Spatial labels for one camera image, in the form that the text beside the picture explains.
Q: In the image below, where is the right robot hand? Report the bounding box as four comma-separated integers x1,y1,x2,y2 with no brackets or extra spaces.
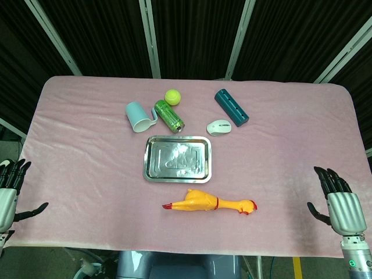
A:
307,166,367,236

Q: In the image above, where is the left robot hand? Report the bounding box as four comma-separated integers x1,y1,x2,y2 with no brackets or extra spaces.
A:
0,158,49,233

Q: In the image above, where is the yellow rubber chicken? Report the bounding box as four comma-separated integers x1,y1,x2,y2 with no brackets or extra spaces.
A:
162,188,259,215

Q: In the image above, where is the metal tray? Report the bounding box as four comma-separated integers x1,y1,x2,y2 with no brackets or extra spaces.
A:
142,135,212,184

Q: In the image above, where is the pink table cloth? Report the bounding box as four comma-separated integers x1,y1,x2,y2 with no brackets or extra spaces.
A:
5,75,372,258

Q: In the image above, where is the white round base part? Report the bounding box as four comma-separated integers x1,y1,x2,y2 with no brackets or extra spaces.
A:
74,260,101,279

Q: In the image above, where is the white computer mouse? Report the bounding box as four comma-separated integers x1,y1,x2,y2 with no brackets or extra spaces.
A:
206,119,233,137

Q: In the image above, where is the teal cylindrical holder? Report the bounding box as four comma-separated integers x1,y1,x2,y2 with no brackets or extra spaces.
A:
214,88,250,127

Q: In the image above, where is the light blue plastic mug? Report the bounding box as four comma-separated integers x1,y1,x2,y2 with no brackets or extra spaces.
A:
125,101,160,134

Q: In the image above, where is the blue-grey robot torso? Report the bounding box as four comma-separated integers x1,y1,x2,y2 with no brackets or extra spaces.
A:
116,250,242,279

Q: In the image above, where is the green drink can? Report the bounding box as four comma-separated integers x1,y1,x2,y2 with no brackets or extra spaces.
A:
153,99,185,133

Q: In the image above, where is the yellow tennis ball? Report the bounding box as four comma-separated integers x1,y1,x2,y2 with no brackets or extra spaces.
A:
164,88,182,106

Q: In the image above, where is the black curtain backdrop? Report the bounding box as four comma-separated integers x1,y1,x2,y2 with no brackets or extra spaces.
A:
0,0,372,169

